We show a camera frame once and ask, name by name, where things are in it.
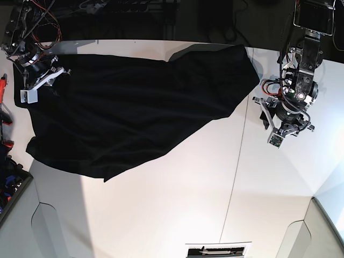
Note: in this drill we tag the red orange hand tool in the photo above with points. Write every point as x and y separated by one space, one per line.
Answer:
5 117

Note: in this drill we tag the black t-shirt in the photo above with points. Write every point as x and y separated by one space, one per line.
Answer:
114 113

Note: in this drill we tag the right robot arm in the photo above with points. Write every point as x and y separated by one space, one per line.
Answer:
29 35

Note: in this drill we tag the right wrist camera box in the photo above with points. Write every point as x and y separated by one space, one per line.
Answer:
29 96

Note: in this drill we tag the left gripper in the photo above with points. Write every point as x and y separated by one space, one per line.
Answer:
281 117

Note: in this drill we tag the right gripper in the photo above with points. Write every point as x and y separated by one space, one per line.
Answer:
47 79

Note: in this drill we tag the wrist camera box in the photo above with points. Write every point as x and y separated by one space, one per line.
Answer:
29 96
275 139

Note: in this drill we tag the grey right table bracket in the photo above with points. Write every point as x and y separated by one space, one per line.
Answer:
315 236

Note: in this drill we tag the printed paper sheet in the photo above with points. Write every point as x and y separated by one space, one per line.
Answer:
236 249

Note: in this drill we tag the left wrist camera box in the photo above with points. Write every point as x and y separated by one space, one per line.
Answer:
275 139

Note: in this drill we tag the grey bin with clutter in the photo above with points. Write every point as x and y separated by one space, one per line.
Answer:
14 180

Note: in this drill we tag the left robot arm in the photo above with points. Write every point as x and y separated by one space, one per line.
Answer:
297 64

